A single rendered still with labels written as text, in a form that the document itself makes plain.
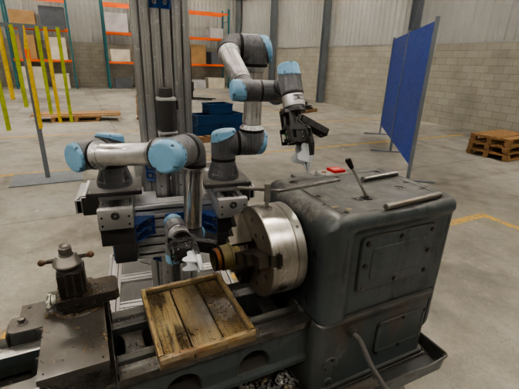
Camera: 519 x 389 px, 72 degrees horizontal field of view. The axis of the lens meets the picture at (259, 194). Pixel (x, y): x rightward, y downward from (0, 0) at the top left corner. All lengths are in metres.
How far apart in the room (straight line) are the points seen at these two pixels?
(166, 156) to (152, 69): 0.64
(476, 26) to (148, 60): 11.59
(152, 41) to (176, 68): 0.15
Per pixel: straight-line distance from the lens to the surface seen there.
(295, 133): 1.17
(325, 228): 1.12
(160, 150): 1.24
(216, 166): 1.69
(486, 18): 12.63
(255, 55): 1.62
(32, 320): 1.39
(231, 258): 1.17
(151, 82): 1.76
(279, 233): 1.12
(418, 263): 1.47
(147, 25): 1.77
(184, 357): 1.15
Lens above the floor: 1.70
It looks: 21 degrees down
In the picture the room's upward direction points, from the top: 2 degrees clockwise
